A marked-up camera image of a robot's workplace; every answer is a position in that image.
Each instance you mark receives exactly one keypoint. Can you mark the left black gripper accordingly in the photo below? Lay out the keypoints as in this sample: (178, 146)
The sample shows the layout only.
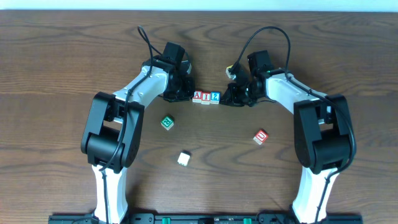
(181, 92)

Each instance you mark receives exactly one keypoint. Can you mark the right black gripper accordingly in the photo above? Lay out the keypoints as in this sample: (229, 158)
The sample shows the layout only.
(235, 94)

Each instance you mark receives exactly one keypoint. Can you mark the red letter A block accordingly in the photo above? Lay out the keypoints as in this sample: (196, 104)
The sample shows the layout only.
(197, 96)

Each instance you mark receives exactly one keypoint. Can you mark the red letter I block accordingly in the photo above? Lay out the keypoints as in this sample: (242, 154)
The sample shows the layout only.
(205, 98)

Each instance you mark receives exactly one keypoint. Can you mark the blue number 2 block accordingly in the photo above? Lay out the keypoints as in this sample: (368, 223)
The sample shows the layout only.
(215, 97)

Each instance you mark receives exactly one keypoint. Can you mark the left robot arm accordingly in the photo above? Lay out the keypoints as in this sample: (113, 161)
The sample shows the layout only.
(113, 129)

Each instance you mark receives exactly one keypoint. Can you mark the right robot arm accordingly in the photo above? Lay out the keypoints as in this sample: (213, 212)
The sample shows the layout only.
(323, 135)

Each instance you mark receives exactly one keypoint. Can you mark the yellow top wooden block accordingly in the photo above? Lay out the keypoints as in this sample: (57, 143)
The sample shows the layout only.
(229, 73)

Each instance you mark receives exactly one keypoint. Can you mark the green letter wooden block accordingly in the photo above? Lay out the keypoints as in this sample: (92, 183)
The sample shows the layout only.
(167, 122)

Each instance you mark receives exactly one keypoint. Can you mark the red letter U block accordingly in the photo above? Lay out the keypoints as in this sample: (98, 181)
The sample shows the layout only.
(260, 137)

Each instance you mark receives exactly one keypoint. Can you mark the white plain wooden block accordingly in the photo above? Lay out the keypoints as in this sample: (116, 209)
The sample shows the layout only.
(183, 159)

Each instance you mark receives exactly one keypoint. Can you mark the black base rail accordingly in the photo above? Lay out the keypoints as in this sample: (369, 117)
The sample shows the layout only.
(148, 218)

